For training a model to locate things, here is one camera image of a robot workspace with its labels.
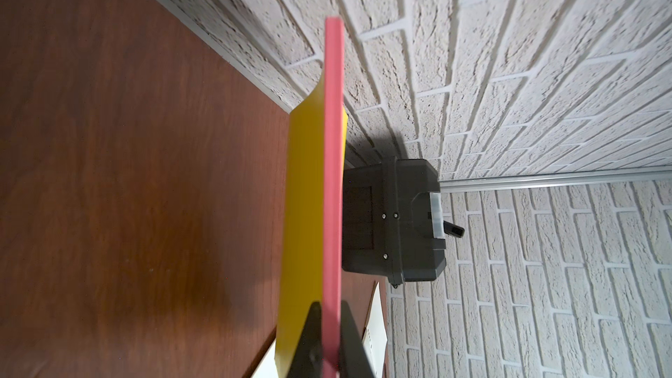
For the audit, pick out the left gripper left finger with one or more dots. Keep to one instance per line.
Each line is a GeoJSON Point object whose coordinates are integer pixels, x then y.
{"type": "Point", "coordinates": [308, 359]}

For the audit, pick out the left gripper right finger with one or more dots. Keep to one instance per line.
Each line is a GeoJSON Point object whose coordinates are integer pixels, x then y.
{"type": "Point", "coordinates": [353, 361]}

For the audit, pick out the notebook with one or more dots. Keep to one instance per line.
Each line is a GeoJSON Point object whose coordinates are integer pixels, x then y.
{"type": "Point", "coordinates": [311, 256]}
{"type": "Point", "coordinates": [375, 339]}

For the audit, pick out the black plastic toolbox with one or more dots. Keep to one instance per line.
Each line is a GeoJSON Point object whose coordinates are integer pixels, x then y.
{"type": "Point", "coordinates": [393, 222]}

